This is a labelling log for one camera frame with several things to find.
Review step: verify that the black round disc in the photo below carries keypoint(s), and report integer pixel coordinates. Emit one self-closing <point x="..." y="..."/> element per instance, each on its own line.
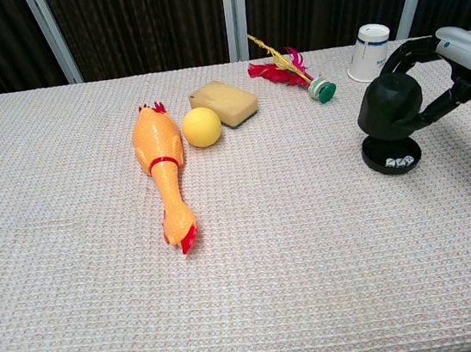
<point x="386" y="104"/>

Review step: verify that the black round dice tray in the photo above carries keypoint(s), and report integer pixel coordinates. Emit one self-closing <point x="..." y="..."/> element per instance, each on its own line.
<point x="376" y="157"/>

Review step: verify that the white paper cup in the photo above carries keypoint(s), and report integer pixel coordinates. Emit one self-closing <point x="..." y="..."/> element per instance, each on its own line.
<point x="365" y="57"/>

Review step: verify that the white die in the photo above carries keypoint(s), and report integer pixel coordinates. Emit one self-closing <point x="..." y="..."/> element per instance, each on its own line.
<point x="400" y="162"/>
<point x="389" y="163"/>
<point x="409" y="160"/>

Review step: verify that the red yellow feather shuttlecock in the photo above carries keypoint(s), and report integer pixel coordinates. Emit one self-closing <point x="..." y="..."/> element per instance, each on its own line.
<point x="280" y="73"/>

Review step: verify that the yellow sponge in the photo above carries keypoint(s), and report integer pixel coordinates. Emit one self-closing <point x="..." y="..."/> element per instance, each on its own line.
<point x="225" y="101"/>

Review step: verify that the yellow ball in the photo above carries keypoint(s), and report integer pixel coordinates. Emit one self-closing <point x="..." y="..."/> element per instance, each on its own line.
<point x="201" y="127"/>

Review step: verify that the beige waffle tablecloth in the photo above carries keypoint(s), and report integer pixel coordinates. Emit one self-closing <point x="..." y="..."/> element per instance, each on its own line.
<point x="228" y="250"/>

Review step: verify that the orange rubber chicken toy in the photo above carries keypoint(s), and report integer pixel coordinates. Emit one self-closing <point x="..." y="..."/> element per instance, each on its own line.
<point x="160" y="147"/>

